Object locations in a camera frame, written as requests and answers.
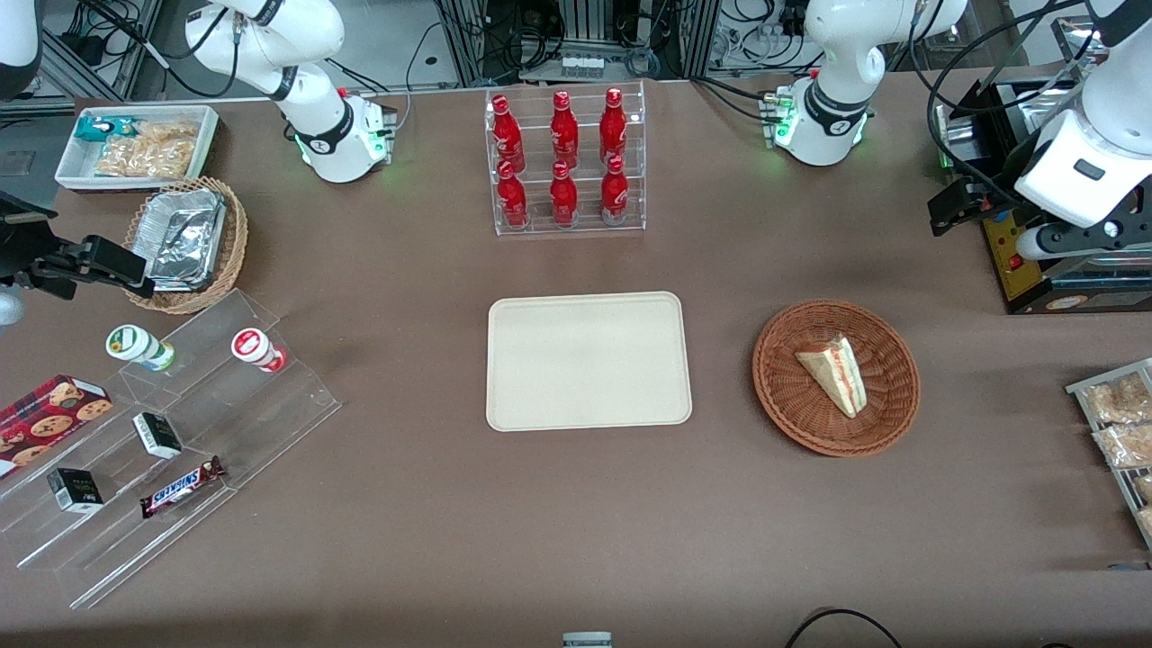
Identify Snickers chocolate bar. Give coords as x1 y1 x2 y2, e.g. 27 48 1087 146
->
139 455 226 520

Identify red tartan cookie box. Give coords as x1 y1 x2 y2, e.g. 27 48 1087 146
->
0 374 114 481

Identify aluminium frame rack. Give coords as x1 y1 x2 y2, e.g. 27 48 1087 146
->
436 0 721 84

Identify silver foil packets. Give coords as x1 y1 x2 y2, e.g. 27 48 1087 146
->
144 187 228 292

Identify light tan wicker basket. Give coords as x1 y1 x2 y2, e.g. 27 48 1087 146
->
123 176 249 315

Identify black cable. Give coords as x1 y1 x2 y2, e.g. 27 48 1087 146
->
783 609 904 648

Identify brown wicker basket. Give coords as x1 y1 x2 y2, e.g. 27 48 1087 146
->
752 299 922 458

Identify clear acrylic bottle rack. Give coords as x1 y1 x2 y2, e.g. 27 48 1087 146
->
484 81 647 237

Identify green lidded yogurt cup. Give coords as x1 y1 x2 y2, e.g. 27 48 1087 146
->
105 324 176 373

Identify triangular sandwich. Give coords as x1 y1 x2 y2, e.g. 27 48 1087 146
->
796 336 868 419

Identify teal snack packet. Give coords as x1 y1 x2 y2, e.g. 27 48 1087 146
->
74 115 141 144

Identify clear acrylic stepped shelf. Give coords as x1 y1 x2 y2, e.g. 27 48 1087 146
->
0 382 239 611
115 288 343 491

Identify red lidded yogurt cup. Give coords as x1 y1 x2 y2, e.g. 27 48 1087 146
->
230 328 289 374

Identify small black carton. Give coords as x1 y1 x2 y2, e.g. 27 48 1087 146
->
47 467 105 515
132 411 184 461

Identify grey metal wire tray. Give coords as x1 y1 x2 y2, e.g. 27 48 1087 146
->
1066 358 1152 552

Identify steel food pan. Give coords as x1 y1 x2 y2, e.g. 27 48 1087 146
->
1008 85 1094 122

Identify beige plastic tray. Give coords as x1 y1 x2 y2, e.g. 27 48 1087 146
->
486 291 693 433

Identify red cola bottle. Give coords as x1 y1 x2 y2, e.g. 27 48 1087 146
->
600 86 628 165
551 90 580 168
550 160 579 228
601 155 630 226
492 94 527 172
497 160 529 229

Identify clear bag of chips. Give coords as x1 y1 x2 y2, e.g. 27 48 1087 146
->
94 121 201 179

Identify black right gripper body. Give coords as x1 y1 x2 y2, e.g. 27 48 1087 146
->
0 189 58 293

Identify black hot food display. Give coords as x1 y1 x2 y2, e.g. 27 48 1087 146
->
931 13 1152 316

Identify white rectangular bin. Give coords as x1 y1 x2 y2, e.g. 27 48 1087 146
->
54 104 221 194

